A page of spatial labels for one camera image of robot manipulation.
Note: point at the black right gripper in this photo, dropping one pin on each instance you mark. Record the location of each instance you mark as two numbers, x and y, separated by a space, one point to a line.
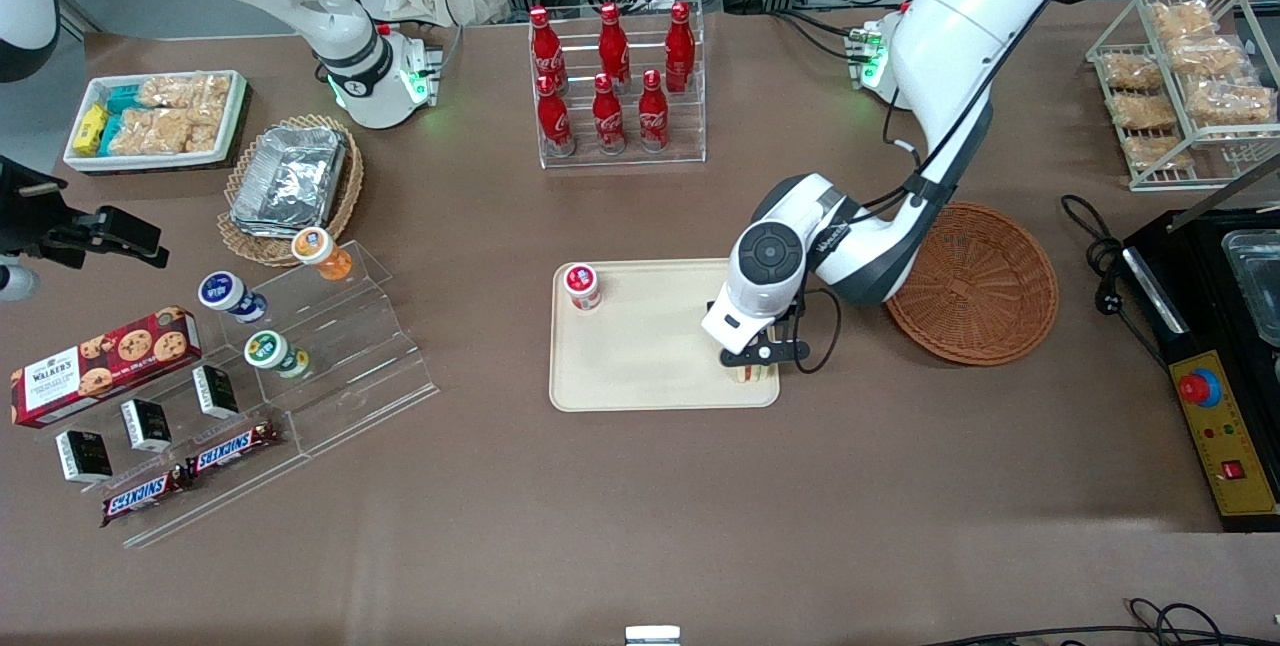
22 218

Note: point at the clear acrylic step stand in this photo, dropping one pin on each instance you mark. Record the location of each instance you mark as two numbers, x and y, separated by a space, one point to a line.
370 366
240 496

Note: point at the black countertop appliance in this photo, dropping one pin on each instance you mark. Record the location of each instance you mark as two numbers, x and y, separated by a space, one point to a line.
1190 276

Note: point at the round brown wicker basket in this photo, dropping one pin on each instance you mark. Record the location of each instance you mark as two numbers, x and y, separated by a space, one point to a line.
980 286

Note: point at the stacked aluminium foil containers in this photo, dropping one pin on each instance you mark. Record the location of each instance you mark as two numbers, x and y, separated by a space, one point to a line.
290 176

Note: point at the clear bag of rice crackers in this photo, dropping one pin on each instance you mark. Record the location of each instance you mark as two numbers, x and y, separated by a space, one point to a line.
185 91
165 131

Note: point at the red-lid yogurt cup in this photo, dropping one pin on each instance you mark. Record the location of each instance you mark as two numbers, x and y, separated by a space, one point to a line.
582 284

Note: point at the triangular sandwich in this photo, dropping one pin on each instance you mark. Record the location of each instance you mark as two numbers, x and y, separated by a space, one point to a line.
755 375

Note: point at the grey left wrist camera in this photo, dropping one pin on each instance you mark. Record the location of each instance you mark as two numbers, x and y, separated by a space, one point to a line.
765 356

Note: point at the yellow emergency stop box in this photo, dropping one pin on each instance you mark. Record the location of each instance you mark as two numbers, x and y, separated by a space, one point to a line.
1225 436

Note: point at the orange-lid yogurt cup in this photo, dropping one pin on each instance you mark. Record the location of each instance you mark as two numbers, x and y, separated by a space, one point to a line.
320 251

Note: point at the small black chocolate box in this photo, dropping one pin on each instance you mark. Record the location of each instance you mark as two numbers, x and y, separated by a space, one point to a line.
216 391
147 424
85 456

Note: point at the yellow snack packet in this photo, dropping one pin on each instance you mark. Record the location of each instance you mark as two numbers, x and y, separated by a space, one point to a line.
90 129

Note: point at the red Walkers cookie box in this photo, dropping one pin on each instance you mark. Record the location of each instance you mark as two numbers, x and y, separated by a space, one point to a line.
100 366

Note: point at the teal snack packet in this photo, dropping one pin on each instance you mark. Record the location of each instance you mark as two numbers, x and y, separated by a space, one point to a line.
111 134
125 99

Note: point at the clear bag of fried snacks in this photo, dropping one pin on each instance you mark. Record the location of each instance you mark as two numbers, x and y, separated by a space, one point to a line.
1210 56
1182 21
1160 153
1132 71
1230 104
1145 111

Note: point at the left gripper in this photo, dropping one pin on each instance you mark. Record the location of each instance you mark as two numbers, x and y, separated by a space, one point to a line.
790 313

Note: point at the blue-lid yogurt cup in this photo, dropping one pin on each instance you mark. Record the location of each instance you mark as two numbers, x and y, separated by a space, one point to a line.
225 291

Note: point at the clear rectangular glass pan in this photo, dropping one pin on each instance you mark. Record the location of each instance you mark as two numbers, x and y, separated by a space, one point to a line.
1255 286

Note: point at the grey metal bar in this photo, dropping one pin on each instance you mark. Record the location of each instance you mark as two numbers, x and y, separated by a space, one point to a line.
1225 194

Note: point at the Snickers chocolate bar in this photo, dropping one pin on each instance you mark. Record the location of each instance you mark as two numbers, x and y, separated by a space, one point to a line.
232 448
140 496

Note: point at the clear acrylic bottle rack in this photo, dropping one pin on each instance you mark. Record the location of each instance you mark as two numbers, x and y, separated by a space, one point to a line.
690 141

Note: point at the oval light wicker basket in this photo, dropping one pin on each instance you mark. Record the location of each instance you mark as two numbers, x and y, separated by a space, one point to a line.
345 196

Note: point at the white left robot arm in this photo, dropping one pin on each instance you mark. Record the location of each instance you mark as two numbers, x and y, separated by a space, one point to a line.
950 36

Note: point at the green-lid yogurt cup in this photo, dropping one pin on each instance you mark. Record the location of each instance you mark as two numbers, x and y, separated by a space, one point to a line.
268 351

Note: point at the red cola bottle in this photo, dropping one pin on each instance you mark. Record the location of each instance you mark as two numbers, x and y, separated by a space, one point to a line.
653 116
680 46
546 46
555 121
613 46
608 121

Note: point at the white rectangular snack bin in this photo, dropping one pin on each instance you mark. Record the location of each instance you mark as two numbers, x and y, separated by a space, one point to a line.
235 116

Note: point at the beige plastic tray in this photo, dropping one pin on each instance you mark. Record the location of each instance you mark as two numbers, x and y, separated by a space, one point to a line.
650 356

